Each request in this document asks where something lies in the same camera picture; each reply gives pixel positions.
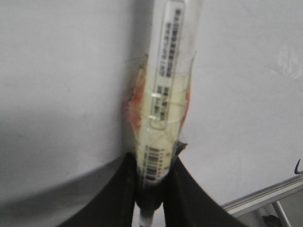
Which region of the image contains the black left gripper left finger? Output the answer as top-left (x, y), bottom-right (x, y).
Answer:
top-left (59, 153), bottom-right (136, 227)

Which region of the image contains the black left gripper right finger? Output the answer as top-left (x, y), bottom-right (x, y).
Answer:
top-left (163, 158), bottom-right (245, 227)

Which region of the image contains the large white whiteboard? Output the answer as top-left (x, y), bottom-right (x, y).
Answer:
top-left (0, 0), bottom-right (303, 220)

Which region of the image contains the white whiteboard stand frame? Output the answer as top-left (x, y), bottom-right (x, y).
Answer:
top-left (258, 196), bottom-right (303, 227)

